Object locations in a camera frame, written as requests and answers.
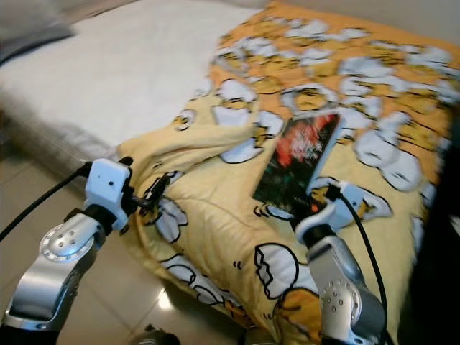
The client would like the dark robot foot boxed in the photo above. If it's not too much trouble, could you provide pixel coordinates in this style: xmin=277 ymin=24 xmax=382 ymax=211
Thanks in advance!
xmin=129 ymin=325 xmax=180 ymax=345

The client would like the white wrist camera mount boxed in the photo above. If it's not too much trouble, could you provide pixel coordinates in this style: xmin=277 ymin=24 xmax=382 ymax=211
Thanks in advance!
xmin=84 ymin=158 xmax=134 ymax=213
xmin=293 ymin=181 xmax=367 ymax=245

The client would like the red and black book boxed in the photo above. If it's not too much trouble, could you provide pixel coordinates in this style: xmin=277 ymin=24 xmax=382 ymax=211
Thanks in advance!
xmin=253 ymin=114 xmax=342 ymax=216

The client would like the grey plush lettered pillow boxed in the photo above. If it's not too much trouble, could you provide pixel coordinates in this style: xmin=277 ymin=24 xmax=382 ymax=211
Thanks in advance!
xmin=0 ymin=0 xmax=76 ymax=62

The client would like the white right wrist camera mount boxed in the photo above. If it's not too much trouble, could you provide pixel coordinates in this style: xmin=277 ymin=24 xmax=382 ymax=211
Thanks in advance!
xmin=293 ymin=181 xmax=367 ymax=245

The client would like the white quilted mattress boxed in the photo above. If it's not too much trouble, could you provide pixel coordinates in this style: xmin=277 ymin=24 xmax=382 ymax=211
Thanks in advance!
xmin=0 ymin=0 xmax=259 ymax=188

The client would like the taupe pillow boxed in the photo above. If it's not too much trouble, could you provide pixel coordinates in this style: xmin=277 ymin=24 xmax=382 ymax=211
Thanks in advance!
xmin=54 ymin=0 xmax=152 ymax=19

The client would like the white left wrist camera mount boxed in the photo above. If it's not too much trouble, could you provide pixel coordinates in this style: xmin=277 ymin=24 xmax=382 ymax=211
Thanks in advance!
xmin=84 ymin=158 xmax=134 ymax=213

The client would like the yellow cartoon egg quilt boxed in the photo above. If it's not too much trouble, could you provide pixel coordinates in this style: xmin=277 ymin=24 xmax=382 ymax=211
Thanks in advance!
xmin=115 ymin=0 xmax=460 ymax=345

